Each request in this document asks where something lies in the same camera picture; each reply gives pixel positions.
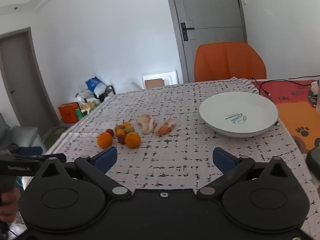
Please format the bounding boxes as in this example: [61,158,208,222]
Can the person's left hand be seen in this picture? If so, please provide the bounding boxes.
[0,187,21,223]

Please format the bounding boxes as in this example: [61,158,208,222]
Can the brown-framed grey door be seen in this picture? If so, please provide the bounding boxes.
[0,27,60,133]

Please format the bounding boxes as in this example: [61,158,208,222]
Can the clear glass cup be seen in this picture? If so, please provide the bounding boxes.
[310,80,320,111]

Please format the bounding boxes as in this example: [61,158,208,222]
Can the brown cardboard sheet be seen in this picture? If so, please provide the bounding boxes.
[145,79,164,89]

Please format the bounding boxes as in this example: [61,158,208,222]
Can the white foam packaging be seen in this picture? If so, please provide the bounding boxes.
[141,70,179,89]

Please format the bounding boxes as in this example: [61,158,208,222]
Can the black cable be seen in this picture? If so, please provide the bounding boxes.
[251,75,320,96]

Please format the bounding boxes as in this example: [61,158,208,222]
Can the yellow items on rack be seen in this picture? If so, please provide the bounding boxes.
[81,101,97,112]

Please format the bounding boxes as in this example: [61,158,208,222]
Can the black metal rack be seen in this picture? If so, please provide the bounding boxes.
[76,85,116,117]

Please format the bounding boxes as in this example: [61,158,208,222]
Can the pink grapefruit segment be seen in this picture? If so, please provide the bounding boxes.
[156,119,176,136]

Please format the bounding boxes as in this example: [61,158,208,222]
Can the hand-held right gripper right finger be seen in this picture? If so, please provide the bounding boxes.
[197,147,292,201]

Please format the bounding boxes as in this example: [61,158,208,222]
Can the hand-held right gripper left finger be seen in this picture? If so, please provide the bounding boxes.
[37,146,132,201]

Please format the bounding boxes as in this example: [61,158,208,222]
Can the blue and white bag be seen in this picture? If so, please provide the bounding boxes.
[85,76,107,96]

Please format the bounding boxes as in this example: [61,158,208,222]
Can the white black-checked tablecloth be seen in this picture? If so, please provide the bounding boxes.
[44,76,320,230]

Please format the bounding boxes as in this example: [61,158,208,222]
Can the dark round object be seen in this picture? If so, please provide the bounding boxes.
[305,146,320,182]

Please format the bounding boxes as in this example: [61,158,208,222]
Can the grey sofa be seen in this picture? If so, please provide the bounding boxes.
[0,112,47,155]

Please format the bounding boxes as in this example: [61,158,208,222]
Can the black door handle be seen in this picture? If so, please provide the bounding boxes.
[180,22,195,42]

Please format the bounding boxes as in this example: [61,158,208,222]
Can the white plate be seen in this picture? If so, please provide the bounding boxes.
[198,91,279,138]

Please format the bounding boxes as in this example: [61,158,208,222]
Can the orange box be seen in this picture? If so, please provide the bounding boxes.
[58,102,80,124]

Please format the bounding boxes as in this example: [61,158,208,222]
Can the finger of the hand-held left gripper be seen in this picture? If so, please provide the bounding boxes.
[10,146,67,163]

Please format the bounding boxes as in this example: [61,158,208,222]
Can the large orange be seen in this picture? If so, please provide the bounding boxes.
[97,132,113,148]
[124,132,141,148]

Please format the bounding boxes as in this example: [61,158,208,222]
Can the green rug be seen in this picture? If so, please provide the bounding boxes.
[46,127,69,147]

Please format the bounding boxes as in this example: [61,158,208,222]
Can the orange chair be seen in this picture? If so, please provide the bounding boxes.
[194,42,267,83]

